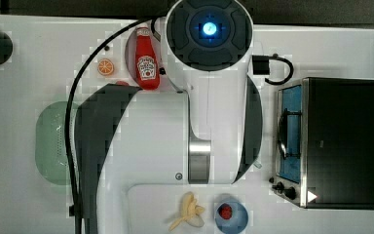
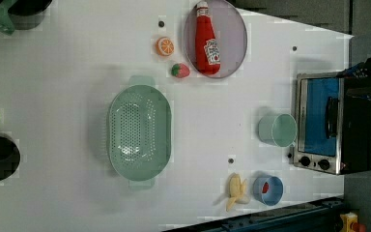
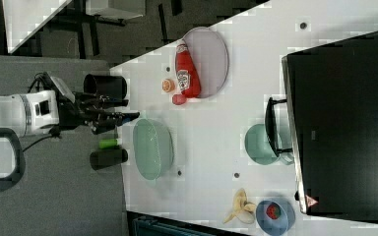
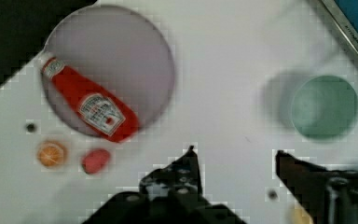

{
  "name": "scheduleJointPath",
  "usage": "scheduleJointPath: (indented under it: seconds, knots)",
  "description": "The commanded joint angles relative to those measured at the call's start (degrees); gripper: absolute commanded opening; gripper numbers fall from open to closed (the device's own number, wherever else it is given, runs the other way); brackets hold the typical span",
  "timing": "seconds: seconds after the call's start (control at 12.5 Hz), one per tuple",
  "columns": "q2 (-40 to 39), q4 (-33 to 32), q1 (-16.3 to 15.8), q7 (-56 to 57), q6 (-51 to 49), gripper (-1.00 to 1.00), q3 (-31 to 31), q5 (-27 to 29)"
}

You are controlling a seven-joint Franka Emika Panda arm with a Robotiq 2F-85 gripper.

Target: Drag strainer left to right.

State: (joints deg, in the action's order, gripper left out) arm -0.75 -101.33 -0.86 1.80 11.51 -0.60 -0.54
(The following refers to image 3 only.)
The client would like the black toaster oven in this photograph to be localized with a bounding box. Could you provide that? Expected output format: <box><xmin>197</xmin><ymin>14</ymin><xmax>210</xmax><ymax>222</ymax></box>
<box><xmin>283</xmin><ymin>30</ymin><xmax>378</xmax><ymax>223</ymax></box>

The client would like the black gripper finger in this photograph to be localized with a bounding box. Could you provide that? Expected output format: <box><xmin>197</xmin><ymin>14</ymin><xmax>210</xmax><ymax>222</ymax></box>
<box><xmin>75</xmin><ymin>92</ymin><xmax>129</xmax><ymax>108</ymax></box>
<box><xmin>91</xmin><ymin>112</ymin><xmax>140</xmax><ymax>135</ymax></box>

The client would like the black cup upper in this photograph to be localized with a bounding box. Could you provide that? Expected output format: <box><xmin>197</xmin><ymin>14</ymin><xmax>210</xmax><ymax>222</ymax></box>
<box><xmin>84</xmin><ymin>74</ymin><xmax>127</xmax><ymax>99</ymax></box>

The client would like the red ketchup bottle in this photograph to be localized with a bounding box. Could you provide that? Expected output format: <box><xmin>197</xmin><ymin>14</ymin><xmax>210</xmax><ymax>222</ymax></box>
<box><xmin>175</xmin><ymin>40</ymin><xmax>201</xmax><ymax>98</ymax></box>

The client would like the green pot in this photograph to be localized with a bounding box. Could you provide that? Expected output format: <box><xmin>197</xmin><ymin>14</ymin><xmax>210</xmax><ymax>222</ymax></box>
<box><xmin>244</xmin><ymin>124</ymin><xmax>293</xmax><ymax>165</ymax></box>

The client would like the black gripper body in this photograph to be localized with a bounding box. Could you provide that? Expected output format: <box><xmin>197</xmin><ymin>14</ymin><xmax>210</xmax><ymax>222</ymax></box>
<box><xmin>49</xmin><ymin>76</ymin><xmax>87</xmax><ymax>131</ymax></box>

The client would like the red fruit in bowl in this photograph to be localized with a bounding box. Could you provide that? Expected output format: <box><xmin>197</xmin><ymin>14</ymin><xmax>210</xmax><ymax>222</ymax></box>
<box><xmin>266</xmin><ymin>204</ymin><xmax>282</xmax><ymax>220</ymax></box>

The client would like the green toy vegetable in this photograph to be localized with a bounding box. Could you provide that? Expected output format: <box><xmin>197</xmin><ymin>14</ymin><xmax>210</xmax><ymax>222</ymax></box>
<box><xmin>98</xmin><ymin>139</ymin><xmax>118</xmax><ymax>149</ymax></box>

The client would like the red strawberry toy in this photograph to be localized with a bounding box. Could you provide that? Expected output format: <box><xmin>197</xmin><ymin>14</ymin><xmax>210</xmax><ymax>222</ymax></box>
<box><xmin>172</xmin><ymin>94</ymin><xmax>187</xmax><ymax>105</ymax></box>

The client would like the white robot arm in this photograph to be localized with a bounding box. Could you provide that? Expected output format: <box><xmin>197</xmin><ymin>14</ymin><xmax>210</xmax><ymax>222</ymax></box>
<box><xmin>0</xmin><ymin>73</ymin><xmax>140</xmax><ymax>192</ymax></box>

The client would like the grey oval plate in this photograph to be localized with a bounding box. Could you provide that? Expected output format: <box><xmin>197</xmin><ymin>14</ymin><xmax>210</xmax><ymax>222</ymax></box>
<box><xmin>182</xmin><ymin>27</ymin><xmax>229</xmax><ymax>98</ymax></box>

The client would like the green plastic strainer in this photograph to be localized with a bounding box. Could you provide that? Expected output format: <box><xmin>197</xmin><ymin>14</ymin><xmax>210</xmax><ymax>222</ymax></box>
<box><xmin>133</xmin><ymin>119</ymin><xmax>174</xmax><ymax>181</ymax></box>

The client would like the blue bowl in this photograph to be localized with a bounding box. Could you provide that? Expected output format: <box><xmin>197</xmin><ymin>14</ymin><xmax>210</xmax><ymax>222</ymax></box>
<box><xmin>256</xmin><ymin>199</ymin><xmax>295</xmax><ymax>236</ymax></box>

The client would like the orange slice toy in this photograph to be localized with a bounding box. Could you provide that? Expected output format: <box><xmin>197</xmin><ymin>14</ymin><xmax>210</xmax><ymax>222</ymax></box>
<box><xmin>161</xmin><ymin>79</ymin><xmax>175</xmax><ymax>92</ymax></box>

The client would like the black cup lower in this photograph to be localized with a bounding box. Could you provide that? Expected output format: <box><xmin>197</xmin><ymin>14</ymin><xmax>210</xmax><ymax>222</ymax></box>
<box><xmin>90</xmin><ymin>148</ymin><xmax>128</xmax><ymax>170</ymax></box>

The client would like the black cup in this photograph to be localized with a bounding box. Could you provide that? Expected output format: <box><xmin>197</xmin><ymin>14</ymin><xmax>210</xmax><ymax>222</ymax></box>
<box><xmin>84</xmin><ymin>74</ymin><xmax>127</xmax><ymax>99</ymax></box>
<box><xmin>90</xmin><ymin>148</ymin><xmax>128</xmax><ymax>170</ymax></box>

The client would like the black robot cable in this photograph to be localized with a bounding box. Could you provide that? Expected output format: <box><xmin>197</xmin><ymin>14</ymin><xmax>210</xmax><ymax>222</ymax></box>
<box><xmin>22</xmin><ymin>126</ymin><xmax>62</xmax><ymax>153</ymax></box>

